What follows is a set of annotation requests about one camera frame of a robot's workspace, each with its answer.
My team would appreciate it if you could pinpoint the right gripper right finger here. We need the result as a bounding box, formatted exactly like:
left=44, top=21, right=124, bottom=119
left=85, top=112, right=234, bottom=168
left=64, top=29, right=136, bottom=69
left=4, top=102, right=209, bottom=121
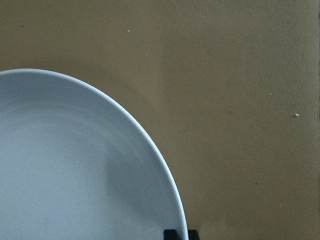
left=188, top=229, right=200, bottom=240

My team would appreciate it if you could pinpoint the light blue plate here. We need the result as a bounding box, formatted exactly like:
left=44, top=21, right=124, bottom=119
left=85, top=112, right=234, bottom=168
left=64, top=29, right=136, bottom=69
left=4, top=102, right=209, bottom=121
left=0, top=69, right=188, bottom=240

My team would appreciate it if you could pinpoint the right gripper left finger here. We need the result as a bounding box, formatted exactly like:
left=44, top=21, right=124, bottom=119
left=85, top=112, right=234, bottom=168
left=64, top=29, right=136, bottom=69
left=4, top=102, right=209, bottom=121
left=163, top=229, right=179, bottom=240

